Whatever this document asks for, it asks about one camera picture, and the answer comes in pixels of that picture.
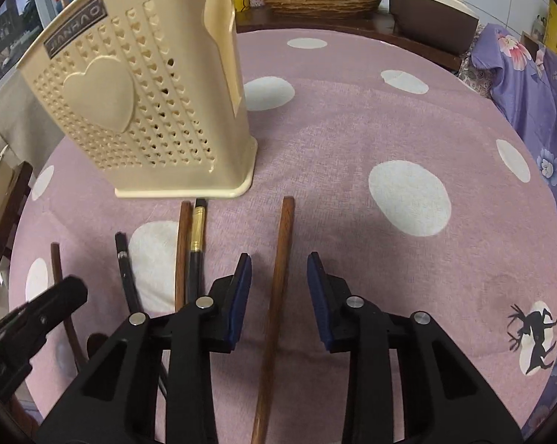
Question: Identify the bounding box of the cream plastic utensil holder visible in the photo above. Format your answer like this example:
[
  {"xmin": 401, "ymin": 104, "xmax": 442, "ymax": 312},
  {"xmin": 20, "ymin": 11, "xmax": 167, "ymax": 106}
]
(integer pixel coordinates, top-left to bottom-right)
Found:
[{"xmin": 18, "ymin": 0, "xmax": 257, "ymax": 198}]

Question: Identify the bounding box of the brown chopstick on table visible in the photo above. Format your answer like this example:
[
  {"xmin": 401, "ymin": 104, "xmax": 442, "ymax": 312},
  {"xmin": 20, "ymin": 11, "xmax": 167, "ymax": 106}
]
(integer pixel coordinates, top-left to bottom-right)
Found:
[{"xmin": 174, "ymin": 201, "xmax": 192, "ymax": 311}]

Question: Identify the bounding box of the dark wooden counter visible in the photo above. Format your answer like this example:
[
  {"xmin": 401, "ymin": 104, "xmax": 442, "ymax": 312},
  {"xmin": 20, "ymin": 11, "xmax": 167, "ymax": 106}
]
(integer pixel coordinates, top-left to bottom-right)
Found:
[{"xmin": 236, "ymin": 7, "xmax": 462, "ymax": 72}]

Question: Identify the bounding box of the white brown rice cooker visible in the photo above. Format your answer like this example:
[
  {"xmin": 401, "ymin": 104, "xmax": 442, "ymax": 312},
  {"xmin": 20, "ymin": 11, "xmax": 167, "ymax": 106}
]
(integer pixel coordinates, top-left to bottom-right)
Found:
[{"xmin": 389, "ymin": 0, "xmax": 479, "ymax": 55}]

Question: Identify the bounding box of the dark wooden stool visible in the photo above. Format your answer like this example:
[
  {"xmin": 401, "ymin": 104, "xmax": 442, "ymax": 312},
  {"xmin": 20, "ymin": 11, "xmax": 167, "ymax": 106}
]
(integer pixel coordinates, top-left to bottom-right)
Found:
[{"xmin": 0, "ymin": 161, "xmax": 33, "ymax": 263}]

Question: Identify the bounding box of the purple floral cloth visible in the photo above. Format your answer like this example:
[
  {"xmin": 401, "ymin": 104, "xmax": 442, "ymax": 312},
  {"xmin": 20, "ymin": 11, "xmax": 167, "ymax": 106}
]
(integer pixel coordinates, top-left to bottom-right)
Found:
[{"xmin": 469, "ymin": 24, "xmax": 557, "ymax": 436}]

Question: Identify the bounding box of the brown wooden chopstick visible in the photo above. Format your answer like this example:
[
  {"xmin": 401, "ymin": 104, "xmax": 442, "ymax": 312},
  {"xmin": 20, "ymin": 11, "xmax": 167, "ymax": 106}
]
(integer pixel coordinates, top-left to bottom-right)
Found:
[{"xmin": 250, "ymin": 196, "xmax": 296, "ymax": 444}]

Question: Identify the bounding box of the pink polka dot tablecloth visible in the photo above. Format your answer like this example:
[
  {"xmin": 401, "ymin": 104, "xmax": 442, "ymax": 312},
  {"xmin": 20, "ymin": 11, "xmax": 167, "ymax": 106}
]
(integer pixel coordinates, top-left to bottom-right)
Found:
[{"xmin": 9, "ymin": 30, "xmax": 557, "ymax": 443}]

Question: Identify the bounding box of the yellow tall package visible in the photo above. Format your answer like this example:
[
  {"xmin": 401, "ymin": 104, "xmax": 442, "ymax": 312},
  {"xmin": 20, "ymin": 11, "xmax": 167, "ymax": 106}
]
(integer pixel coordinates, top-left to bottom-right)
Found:
[{"xmin": 544, "ymin": 0, "xmax": 557, "ymax": 55}]

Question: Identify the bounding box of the black gold chopstick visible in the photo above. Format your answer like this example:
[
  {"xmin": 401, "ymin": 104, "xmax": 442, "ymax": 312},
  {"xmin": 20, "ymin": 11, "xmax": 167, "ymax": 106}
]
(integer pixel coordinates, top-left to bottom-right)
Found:
[{"xmin": 186, "ymin": 198, "xmax": 207, "ymax": 303}]

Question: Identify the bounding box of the beige cloth cover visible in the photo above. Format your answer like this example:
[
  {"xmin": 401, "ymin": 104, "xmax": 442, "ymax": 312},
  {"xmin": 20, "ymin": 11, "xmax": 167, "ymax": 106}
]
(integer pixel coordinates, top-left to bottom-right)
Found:
[{"xmin": 0, "ymin": 69, "xmax": 64, "ymax": 176}]

